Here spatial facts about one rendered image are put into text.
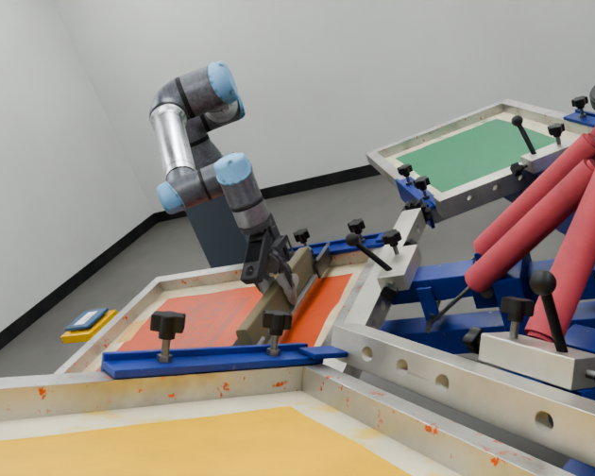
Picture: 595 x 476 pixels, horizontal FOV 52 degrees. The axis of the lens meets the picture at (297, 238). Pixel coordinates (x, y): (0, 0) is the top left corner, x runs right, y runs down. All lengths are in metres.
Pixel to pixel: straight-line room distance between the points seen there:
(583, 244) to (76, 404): 0.68
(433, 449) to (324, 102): 4.79
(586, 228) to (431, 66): 4.19
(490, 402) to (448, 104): 4.47
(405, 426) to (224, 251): 1.56
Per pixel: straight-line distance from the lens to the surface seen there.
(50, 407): 0.73
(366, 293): 1.25
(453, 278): 1.22
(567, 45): 4.96
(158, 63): 6.02
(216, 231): 2.19
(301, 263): 1.48
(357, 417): 0.79
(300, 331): 1.39
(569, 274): 0.91
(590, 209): 0.96
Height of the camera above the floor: 1.61
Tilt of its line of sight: 20 degrees down
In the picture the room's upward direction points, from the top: 21 degrees counter-clockwise
